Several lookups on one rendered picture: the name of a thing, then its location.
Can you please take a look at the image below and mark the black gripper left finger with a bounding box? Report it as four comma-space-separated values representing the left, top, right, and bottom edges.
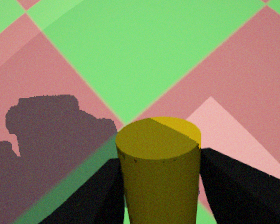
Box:
40, 157, 125, 224

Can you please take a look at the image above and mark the yellow tall cylinder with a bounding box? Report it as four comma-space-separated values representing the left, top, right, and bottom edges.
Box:
116, 116, 201, 224

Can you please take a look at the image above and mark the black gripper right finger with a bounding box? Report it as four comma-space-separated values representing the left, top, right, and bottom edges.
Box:
200, 148, 280, 224

